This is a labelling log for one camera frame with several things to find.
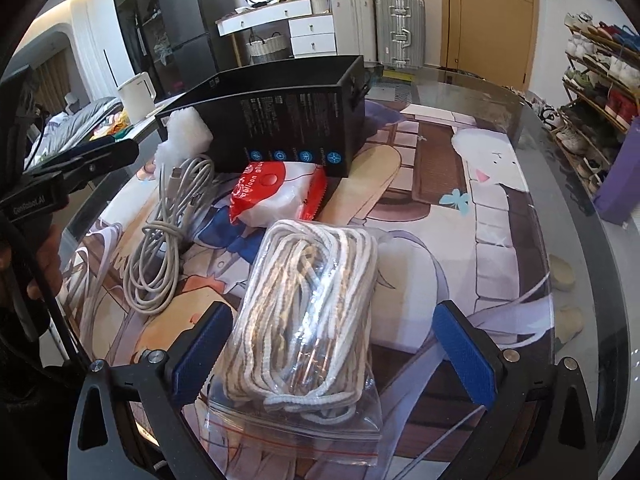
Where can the rows of shoes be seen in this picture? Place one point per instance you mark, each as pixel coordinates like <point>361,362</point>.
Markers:
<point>600,85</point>

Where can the sneakers by door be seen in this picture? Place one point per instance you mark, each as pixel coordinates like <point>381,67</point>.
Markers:
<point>545,112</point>

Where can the person's left forearm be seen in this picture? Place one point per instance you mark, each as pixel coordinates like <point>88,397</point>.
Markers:
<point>25,410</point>

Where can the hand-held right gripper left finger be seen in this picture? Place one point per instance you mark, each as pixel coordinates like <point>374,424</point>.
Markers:
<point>202,355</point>

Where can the person's left hand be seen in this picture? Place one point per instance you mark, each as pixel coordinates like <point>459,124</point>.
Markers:
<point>47,260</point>

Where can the bed with grey bedding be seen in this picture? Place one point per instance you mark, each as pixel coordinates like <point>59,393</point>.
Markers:
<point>80,122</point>

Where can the white ribbed bin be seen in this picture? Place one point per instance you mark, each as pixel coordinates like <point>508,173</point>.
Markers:
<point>320,4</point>

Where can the silver suitcase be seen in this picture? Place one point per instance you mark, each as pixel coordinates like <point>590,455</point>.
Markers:
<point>400,30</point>

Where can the wooden door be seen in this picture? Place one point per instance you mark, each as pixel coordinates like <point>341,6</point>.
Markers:
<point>492,25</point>

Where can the white suitcase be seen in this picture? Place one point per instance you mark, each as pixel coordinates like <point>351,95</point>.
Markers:
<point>352,27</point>

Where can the purple bag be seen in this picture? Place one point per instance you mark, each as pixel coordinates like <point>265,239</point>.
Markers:
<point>620,180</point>

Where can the wooden shoe rack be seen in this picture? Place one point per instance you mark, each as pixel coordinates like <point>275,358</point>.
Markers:
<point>595,105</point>

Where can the colourful cloth pile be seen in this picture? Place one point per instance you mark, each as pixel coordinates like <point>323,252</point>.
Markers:
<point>112,127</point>

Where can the red white plastic packet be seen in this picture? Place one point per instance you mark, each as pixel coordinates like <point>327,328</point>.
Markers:
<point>265,187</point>

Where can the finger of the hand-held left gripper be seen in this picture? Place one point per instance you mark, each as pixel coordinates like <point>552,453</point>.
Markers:
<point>115,152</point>
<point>97,143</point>

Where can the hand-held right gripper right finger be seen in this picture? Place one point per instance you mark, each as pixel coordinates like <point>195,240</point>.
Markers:
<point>465,355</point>

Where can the beige slipper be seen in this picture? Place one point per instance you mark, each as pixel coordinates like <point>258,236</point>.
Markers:
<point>570,325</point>
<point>561,272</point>

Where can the white foam piece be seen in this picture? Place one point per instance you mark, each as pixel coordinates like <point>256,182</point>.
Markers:
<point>185,130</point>

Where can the white vanity desk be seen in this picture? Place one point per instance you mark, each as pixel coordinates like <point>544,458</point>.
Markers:
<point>305,25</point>

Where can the black refrigerator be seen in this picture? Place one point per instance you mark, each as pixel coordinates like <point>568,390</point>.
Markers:
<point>197,25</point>

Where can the black glass cabinet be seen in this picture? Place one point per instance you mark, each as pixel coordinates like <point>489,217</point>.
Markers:
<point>137,20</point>

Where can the woven laundry basket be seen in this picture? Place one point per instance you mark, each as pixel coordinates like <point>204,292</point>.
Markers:
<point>269,49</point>

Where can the white grey side counter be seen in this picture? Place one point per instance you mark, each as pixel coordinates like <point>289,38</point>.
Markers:
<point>165,107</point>

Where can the white electric kettle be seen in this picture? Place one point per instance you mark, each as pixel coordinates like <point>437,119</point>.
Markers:
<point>136,97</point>

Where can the black cardboard box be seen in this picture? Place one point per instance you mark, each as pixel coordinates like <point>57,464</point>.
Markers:
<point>280,110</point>

